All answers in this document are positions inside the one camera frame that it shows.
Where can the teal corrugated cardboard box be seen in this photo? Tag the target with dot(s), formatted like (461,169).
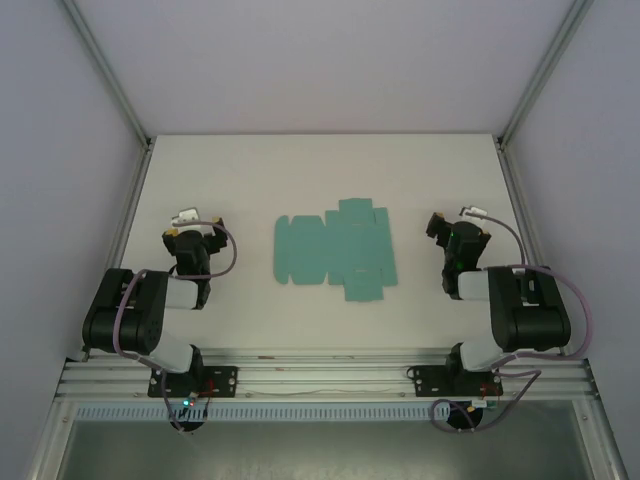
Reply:
(345,250)

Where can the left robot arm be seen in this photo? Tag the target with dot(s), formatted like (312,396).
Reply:
(130,310)

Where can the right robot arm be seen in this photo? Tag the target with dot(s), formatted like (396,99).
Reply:
(525,310)

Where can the small circuit board with LEDs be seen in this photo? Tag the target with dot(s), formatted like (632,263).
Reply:
(189,402)

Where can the small connector board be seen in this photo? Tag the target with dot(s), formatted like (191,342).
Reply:
(485,403)

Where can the grey metal panel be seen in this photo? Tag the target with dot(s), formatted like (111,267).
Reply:
(320,450)

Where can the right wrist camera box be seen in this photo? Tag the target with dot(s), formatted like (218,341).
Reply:
(474,211)

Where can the aluminium table side rail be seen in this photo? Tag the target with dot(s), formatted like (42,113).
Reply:
(520,200)
(122,235)

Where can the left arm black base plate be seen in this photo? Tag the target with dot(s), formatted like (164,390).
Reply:
(222,381)

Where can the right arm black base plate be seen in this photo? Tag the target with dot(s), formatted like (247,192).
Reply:
(425,380)

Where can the aluminium frame post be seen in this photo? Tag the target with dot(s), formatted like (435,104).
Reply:
(542,75)
(107,75)

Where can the aluminium mounting rail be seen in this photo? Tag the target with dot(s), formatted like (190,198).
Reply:
(325,370)

